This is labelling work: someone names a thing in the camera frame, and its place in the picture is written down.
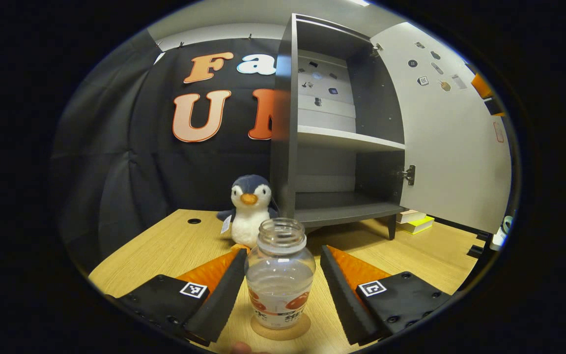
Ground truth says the round wooden coaster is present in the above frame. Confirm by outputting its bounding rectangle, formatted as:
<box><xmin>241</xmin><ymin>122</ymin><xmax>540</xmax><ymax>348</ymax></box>
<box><xmin>250</xmin><ymin>312</ymin><xmax>312</xmax><ymax>342</ymax></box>

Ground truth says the black backdrop cloth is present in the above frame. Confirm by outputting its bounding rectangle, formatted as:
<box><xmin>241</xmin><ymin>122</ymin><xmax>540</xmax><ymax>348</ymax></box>
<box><xmin>50</xmin><ymin>29</ymin><xmax>286</xmax><ymax>276</ymax></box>

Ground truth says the clear plastic bottle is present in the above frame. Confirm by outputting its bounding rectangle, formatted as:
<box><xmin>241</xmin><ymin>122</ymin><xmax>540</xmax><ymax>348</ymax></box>
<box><xmin>244</xmin><ymin>217</ymin><xmax>317</xmax><ymax>330</ymax></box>

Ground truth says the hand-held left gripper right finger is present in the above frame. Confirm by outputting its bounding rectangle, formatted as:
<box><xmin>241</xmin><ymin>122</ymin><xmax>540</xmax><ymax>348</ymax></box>
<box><xmin>319</xmin><ymin>244</ymin><xmax>454</xmax><ymax>347</ymax></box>

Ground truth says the grey cabinet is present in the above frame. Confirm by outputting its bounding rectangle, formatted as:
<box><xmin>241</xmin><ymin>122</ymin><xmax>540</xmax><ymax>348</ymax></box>
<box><xmin>269</xmin><ymin>13</ymin><xmax>407</xmax><ymax>241</ymax></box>

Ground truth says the penguin plush toy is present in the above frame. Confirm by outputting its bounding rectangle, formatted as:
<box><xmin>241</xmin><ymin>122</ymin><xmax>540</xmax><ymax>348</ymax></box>
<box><xmin>215</xmin><ymin>174</ymin><xmax>280</xmax><ymax>249</ymax></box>

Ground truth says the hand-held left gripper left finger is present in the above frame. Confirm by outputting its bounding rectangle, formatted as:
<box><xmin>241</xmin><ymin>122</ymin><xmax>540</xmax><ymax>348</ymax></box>
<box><xmin>111</xmin><ymin>248</ymin><xmax>248</xmax><ymax>345</ymax></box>

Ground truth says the white object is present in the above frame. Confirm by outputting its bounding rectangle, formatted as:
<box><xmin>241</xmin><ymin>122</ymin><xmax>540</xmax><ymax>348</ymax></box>
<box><xmin>490</xmin><ymin>215</ymin><xmax>515</xmax><ymax>252</ymax></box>

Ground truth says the white cabinet door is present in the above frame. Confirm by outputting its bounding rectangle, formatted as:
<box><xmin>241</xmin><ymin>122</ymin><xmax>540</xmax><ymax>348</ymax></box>
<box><xmin>370</xmin><ymin>22</ymin><xmax>512</xmax><ymax>235</ymax></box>

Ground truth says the black object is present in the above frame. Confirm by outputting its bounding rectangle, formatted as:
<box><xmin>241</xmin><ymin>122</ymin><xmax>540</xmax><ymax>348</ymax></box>
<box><xmin>467</xmin><ymin>230</ymin><xmax>490</xmax><ymax>259</ymax></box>

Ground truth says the pale book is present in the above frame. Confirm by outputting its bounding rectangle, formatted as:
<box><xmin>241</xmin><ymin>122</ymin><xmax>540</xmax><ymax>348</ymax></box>
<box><xmin>396</xmin><ymin>209</ymin><xmax>426</xmax><ymax>225</ymax></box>

